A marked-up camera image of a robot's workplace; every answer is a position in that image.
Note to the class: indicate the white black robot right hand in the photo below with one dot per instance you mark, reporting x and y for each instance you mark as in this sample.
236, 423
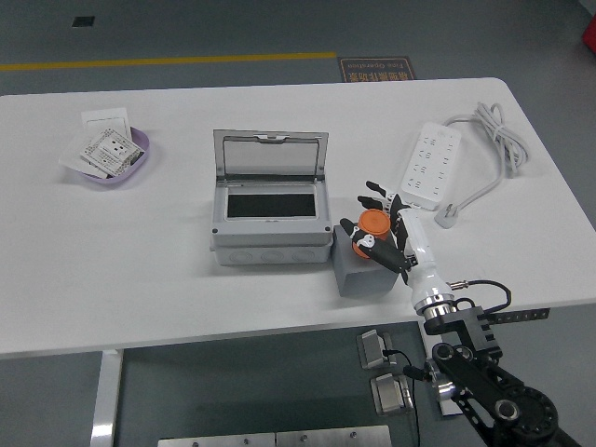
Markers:
421, 261

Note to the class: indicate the orange cylinder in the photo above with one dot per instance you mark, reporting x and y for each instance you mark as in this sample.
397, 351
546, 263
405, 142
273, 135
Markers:
375, 222

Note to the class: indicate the grey electrical box with flap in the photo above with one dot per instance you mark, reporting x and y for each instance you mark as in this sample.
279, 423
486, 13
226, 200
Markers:
261, 242

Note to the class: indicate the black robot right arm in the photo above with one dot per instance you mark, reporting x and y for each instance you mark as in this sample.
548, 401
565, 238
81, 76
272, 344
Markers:
484, 382

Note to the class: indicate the grey cube with round hole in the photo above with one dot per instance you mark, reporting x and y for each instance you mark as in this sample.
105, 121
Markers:
363, 279

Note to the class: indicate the metal floor socket box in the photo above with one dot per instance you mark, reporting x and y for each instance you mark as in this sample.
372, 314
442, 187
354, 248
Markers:
372, 349
388, 396

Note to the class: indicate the white power strip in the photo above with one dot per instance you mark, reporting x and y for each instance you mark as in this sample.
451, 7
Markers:
430, 163

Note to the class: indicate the black table control panel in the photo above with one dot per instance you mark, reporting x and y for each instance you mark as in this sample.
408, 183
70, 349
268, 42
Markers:
521, 316

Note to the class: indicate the brown floor sign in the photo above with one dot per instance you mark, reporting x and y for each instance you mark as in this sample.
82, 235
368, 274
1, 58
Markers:
375, 70

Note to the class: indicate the grey metal plate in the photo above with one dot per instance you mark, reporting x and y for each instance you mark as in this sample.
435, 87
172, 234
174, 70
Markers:
214, 441
333, 437

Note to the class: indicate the red object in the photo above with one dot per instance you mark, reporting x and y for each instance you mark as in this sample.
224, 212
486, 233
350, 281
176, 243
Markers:
590, 32

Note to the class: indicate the purple plastic tray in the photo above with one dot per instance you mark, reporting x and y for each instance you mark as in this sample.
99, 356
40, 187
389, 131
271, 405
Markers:
116, 181

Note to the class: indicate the white socket panel with print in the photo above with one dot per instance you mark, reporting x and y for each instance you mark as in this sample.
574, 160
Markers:
109, 149

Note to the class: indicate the white flat panel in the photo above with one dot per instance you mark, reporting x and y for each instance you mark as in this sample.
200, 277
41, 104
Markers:
70, 160

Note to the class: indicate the black floor hatch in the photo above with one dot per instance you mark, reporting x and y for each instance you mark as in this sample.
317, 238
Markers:
83, 21

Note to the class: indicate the plain white switch plate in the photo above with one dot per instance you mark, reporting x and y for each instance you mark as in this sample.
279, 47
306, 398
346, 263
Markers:
104, 121

